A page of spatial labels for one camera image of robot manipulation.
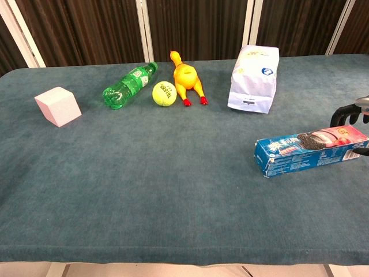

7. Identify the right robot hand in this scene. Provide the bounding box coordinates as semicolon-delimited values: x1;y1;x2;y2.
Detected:
330;95;369;158

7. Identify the yellow rubber chicken toy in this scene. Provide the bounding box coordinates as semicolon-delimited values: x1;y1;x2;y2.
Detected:
170;50;209;107

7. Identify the white paper bag package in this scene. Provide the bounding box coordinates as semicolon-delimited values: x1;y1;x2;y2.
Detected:
227;45;280;114

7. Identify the pink foam cube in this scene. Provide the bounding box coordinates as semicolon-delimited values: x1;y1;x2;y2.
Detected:
33;86;82;128

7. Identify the teal felt table cover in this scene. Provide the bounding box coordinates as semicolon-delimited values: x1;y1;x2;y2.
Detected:
0;53;369;265

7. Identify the dark slatted screen panel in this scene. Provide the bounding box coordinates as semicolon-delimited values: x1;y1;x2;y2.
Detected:
146;0;252;63
255;0;350;57
14;0;145;69
0;17;29;77
334;0;369;55

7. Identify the cookie snack packet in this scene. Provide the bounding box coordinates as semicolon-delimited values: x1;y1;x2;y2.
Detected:
253;124;369;178

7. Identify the yellow tennis ball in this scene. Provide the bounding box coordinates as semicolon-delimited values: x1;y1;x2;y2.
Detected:
152;81;178;108

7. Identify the green plastic soda bottle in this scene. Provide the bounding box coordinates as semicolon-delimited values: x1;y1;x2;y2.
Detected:
102;61;159;111

